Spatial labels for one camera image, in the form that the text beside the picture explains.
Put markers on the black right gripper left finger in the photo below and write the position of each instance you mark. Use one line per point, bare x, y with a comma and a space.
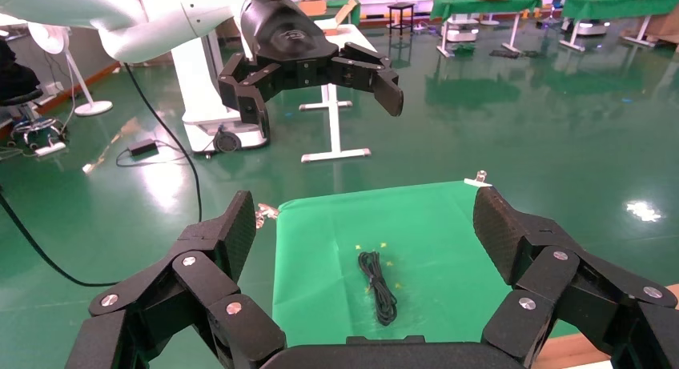
201, 281

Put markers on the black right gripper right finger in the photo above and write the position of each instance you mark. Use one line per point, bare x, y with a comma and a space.
573, 287

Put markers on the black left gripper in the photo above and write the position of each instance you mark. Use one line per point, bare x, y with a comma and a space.
286, 38

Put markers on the white robot base under table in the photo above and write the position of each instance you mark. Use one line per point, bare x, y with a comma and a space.
591, 28
461, 31

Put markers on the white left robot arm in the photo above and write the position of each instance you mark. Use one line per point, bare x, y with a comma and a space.
148, 22

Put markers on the open cardboard box on table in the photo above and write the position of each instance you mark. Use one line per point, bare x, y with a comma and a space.
329, 16

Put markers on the white table with white legs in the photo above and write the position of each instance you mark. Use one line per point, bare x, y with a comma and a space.
333, 122

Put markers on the silver cloth clamp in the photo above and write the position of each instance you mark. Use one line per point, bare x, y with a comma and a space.
480, 179
265, 214

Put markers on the white robot torso and base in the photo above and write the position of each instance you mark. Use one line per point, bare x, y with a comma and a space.
201, 91

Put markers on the black stool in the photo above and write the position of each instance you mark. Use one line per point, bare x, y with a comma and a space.
401, 11

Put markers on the green table cloth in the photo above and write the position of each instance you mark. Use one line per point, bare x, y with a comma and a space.
318, 276

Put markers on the table with green cloth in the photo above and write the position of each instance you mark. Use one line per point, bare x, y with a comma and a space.
482, 6
615, 6

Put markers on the white power strip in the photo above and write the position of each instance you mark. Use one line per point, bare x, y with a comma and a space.
50, 149

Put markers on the black floor mat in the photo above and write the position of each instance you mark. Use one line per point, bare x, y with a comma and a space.
512, 54

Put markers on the white standing fan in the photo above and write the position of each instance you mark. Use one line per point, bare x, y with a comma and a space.
53, 38

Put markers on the black office chair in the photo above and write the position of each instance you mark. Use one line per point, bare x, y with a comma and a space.
21, 85

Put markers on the stacked cardboard cartons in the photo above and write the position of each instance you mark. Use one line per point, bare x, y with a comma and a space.
663, 27

